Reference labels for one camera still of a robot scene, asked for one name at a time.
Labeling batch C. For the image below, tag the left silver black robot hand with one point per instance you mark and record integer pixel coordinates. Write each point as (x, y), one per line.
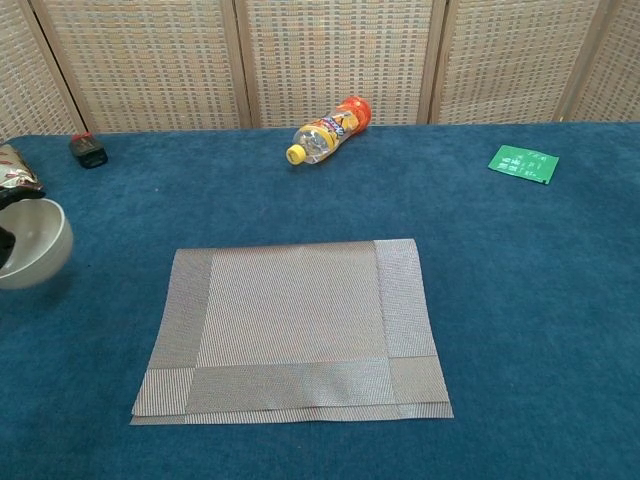
(6, 245)

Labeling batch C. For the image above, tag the white bowl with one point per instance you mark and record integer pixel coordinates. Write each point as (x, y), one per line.
(40, 240)

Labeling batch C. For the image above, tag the grey woven placemat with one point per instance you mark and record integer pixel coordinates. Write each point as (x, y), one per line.
(290, 320)

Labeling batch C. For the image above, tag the small black bottle red cap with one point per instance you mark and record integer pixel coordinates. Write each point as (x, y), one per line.
(89, 152)

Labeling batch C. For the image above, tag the plastic bottle orange label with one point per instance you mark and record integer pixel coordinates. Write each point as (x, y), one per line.
(325, 135)

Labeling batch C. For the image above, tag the woven bamboo folding screen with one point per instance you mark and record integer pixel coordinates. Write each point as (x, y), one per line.
(340, 55)

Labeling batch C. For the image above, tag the blue felt table cover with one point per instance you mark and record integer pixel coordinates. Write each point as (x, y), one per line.
(525, 300)

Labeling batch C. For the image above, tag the green tea sachet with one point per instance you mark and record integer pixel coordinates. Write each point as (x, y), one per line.
(522, 164)

